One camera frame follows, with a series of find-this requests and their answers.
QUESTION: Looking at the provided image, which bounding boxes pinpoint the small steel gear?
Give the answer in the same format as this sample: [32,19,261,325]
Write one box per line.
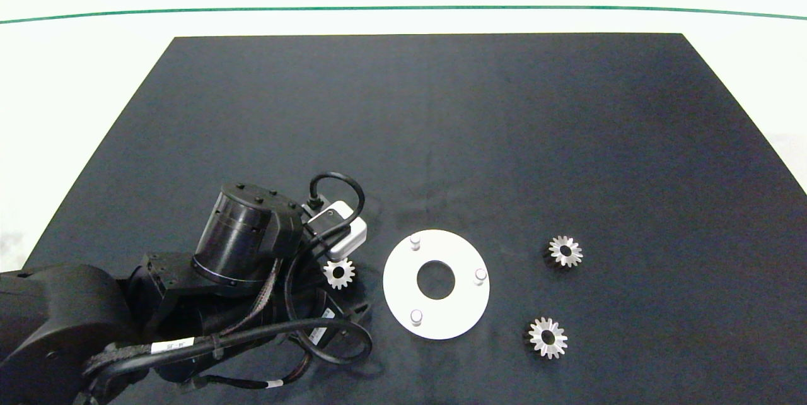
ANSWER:
[543,235,584,270]
[524,317,569,360]
[323,257,356,290]

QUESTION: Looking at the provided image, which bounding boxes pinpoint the round white plate with pins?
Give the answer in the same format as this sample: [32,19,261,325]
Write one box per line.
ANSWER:
[383,229,491,341]

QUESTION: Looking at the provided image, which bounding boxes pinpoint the dark rectangular mat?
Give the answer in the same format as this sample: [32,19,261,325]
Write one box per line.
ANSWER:
[13,33,807,405]

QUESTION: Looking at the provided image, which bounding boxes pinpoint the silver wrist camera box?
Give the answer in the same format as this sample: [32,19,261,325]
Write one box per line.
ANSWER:
[305,200,368,261]

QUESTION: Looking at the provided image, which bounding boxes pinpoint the thick arm black cable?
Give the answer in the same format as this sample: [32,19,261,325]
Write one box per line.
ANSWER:
[79,247,374,396]

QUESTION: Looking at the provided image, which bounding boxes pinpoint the camera black cable loop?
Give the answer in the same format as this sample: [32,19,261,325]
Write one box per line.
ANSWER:
[308,172,366,249]

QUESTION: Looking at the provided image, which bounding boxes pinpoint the thin arm braided cable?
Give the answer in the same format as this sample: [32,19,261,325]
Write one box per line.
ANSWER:
[183,259,313,391]

